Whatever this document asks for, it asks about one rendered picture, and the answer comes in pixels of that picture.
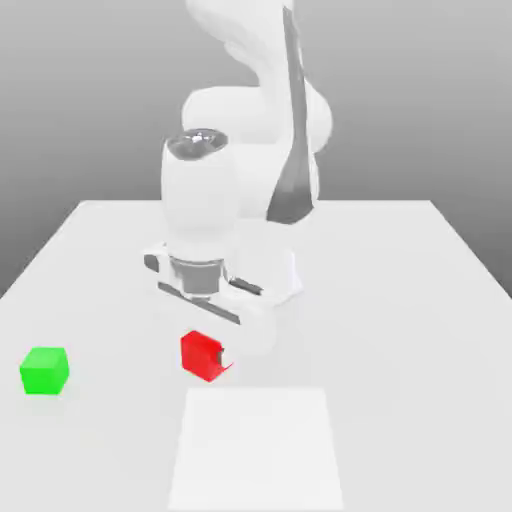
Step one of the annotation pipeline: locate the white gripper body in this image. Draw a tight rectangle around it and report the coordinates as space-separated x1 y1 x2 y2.
155 280 279 359

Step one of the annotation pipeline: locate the small red cube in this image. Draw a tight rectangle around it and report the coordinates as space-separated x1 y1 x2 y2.
180 329 235 384

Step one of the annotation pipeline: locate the small green cube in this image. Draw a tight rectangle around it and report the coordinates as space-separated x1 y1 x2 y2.
19 346 70 396

